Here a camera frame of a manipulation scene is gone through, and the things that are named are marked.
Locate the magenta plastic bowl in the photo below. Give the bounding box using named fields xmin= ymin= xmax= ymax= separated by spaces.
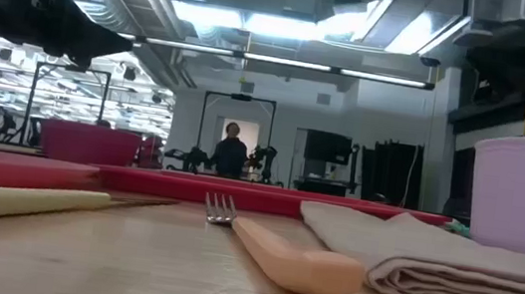
xmin=36 ymin=117 xmax=146 ymax=172

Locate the black metal stand frame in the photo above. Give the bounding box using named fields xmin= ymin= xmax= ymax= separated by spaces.
xmin=18 ymin=59 xmax=115 ymax=156

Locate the standing person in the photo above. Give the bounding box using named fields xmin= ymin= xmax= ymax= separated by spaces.
xmin=208 ymin=120 xmax=253 ymax=182

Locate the red plastic tray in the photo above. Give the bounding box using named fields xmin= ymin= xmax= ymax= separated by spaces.
xmin=90 ymin=160 xmax=455 ymax=239

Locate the knife with cream handle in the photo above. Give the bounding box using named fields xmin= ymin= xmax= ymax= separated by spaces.
xmin=0 ymin=177 xmax=182 ymax=245

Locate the teal pen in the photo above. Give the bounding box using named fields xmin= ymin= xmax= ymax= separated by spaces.
xmin=441 ymin=217 xmax=473 ymax=240

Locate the beige cloth napkin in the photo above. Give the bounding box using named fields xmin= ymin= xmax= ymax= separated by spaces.
xmin=289 ymin=199 xmax=525 ymax=294

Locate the fork with orange handle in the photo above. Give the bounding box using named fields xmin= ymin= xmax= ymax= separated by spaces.
xmin=194 ymin=191 xmax=374 ymax=294

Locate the long ceiling strip lamp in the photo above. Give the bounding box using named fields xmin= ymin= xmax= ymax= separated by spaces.
xmin=118 ymin=32 xmax=438 ymax=93

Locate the black background rig frame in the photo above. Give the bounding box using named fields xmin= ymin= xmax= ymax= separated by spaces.
xmin=193 ymin=89 xmax=279 ymax=184

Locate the pink round plate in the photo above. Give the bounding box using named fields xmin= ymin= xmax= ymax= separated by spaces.
xmin=0 ymin=149 xmax=104 ymax=201

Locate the lilac plastic mug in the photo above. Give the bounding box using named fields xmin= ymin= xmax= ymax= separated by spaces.
xmin=461 ymin=126 xmax=525 ymax=255

